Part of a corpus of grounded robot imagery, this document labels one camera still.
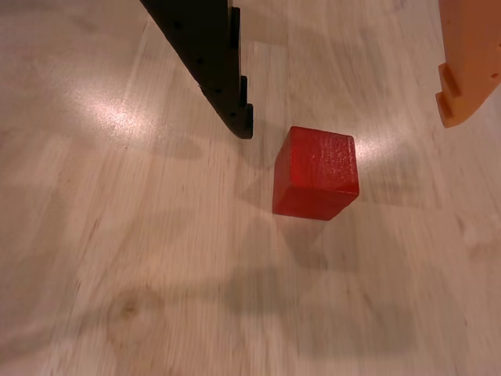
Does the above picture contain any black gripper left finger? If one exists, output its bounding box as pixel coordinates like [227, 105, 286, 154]
[139, 0, 254, 140]

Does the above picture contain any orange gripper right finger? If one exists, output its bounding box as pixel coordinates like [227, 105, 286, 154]
[434, 0, 501, 128]

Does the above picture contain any red cube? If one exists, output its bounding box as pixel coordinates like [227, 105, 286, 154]
[272, 125, 361, 222]

